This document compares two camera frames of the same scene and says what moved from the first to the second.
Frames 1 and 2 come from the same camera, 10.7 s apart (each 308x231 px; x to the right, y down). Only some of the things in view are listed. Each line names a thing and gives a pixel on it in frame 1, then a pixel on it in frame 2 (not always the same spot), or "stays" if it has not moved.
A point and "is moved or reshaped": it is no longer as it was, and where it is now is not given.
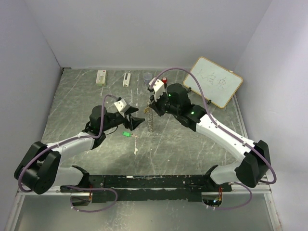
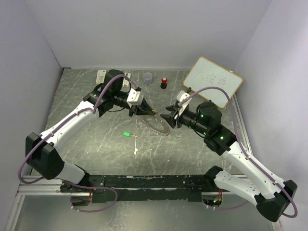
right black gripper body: [163, 105] → [188, 118]
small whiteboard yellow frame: [220, 84] stays
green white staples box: [101, 78] stays
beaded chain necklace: [150, 118] is moved or reshaped
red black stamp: [164, 80] stays
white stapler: [126, 79] stays
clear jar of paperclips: [147, 76] stays
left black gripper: [135, 121] → [144, 109]
